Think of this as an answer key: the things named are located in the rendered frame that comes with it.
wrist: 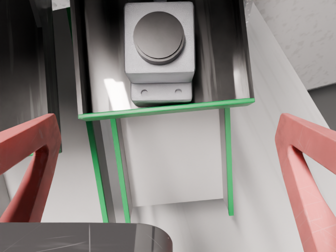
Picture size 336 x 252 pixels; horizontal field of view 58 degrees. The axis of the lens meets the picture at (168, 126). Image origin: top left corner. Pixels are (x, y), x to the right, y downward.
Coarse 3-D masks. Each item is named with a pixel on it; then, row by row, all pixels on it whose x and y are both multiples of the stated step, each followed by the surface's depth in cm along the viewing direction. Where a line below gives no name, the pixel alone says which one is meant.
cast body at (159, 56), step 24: (144, 24) 18; (168, 24) 18; (192, 24) 19; (144, 48) 17; (168, 48) 17; (192, 48) 18; (144, 72) 18; (168, 72) 18; (192, 72) 19; (144, 96) 21; (168, 96) 21
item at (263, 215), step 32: (256, 32) 73; (256, 64) 68; (288, 64) 68; (256, 96) 64; (288, 96) 64; (256, 128) 60; (256, 160) 57; (256, 192) 54; (320, 192) 54; (160, 224) 52; (192, 224) 52; (224, 224) 52; (256, 224) 51; (288, 224) 51
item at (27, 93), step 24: (0, 0) 24; (24, 0) 24; (48, 0) 23; (0, 24) 24; (24, 24) 24; (48, 24) 23; (0, 48) 24; (24, 48) 24; (48, 48) 22; (0, 72) 23; (24, 72) 23; (48, 72) 22; (0, 96) 23; (24, 96) 23; (48, 96) 22; (0, 120) 23; (24, 120) 23
